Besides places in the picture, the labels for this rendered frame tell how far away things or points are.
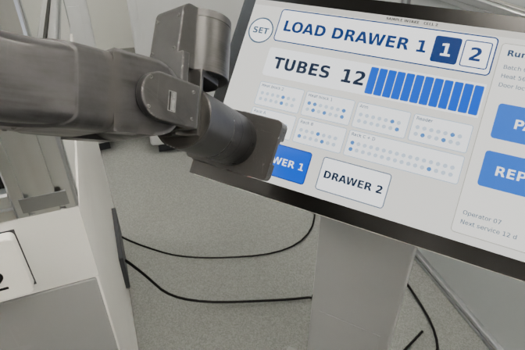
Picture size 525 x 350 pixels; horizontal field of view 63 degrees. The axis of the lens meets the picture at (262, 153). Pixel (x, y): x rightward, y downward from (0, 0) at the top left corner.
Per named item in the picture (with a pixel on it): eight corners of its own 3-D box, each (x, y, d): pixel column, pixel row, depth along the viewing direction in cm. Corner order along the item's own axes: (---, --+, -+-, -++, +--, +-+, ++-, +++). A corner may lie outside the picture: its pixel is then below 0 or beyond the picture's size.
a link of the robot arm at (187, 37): (70, 126, 35) (141, 113, 30) (86, -8, 37) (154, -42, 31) (180, 149, 44) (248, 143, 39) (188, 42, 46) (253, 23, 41)
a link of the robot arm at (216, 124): (144, 147, 37) (203, 145, 35) (150, 70, 38) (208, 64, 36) (186, 159, 43) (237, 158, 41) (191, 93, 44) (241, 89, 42)
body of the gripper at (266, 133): (210, 105, 51) (176, 86, 44) (289, 126, 47) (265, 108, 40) (193, 158, 50) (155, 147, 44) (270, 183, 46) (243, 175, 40)
